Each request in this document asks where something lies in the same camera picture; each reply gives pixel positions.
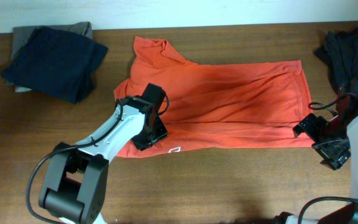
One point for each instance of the black crumpled garment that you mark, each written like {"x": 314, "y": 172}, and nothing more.
{"x": 339, "y": 52}

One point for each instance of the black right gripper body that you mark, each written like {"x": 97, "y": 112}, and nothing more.
{"x": 330, "y": 140}

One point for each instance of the grey garment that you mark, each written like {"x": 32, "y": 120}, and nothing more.
{"x": 20, "y": 37}

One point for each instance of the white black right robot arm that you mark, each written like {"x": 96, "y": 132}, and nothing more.
{"x": 347, "y": 110}

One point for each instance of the red soccer t-shirt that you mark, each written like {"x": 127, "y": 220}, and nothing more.
{"x": 248, "y": 105}

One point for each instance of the navy garment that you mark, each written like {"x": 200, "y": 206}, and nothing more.
{"x": 54, "y": 62}

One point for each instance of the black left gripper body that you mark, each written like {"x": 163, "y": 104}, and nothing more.
{"x": 151, "y": 134}

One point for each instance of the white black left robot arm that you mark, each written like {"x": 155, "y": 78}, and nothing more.
{"x": 74, "y": 187}

